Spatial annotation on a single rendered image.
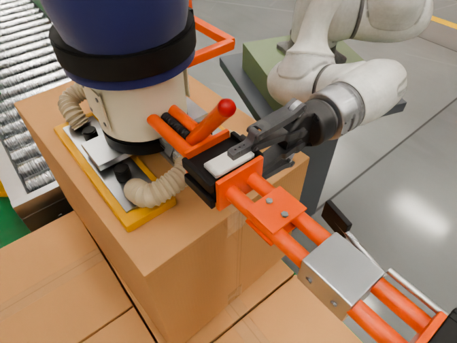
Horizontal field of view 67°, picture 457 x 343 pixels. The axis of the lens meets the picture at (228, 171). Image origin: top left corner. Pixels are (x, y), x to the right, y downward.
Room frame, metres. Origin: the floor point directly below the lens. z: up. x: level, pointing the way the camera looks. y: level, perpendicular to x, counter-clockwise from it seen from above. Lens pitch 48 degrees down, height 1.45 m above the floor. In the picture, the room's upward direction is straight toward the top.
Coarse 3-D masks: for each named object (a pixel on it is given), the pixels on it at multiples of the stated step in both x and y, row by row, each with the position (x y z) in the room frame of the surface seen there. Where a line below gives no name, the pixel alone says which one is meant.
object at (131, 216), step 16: (64, 128) 0.57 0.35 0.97; (80, 128) 0.57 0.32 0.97; (96, 128) 0.57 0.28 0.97; (64, 144) 0.53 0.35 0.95; (80, 144) 0.52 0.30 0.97; (80, 160) 0.48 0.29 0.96; (128, 160) 0.47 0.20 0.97; (96, 176) 0.43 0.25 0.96; (112, 176) 0.43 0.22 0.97; (128, 176) 0.42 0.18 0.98; (144, 176) 0.43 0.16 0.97; (112, 192) 0.39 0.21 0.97; (112, 208) 0.36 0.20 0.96; (128, 208) 0.35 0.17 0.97; (144, 208) 0.36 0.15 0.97; (160, 208) 0.36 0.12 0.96; (128, 224) 0.32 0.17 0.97
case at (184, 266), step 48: (48, 96) 0.72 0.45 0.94; (192, 96) 0.72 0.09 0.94; (48, 144) 0.54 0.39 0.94; (96, 192) 0.41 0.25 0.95; (192, 192) 0.41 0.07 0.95; (288, 192) 0.47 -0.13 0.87; (96, 240) 0.53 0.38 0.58; (144, 240) 0.31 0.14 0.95; (192, 240) 0.31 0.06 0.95; (240, 240) 0.38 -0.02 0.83; (144, 288) 0.26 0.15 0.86; (192, 288) 0.29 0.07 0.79; (240, 288) 0.38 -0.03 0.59
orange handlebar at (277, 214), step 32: (224, 32) 0.77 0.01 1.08; (192, 64) 0.66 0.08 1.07; (160, 128) 0.43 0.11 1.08; (192, 128) 0.43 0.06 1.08; (256, 192) 0.31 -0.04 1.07; (256, 224) 0.25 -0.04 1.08; (288, 224) 0.26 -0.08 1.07; (288, 256) 0.20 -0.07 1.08; (384, 288) 0.16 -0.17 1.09; (416, 320) 0.13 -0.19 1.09
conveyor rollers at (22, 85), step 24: (0, 0) 2.33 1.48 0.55; (24, 0) 2.33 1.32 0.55; (0, 24) 1.98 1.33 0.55; (24, 24) 1.98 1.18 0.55; (48, 24) 1.98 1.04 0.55; (0, 48) 1.72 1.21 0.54; (24, 48) 1.71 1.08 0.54; (48, 48) 1.70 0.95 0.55; (0, 72) 1.47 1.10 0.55; (24, 72) 1.47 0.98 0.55; (48, 72) 1.51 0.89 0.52; (0, 96) 1.29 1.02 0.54; (24, 96) 1.28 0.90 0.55; (0, 120) 1.12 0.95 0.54; (24, 144) 1.00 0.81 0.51; (24, 168) 0.84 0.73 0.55
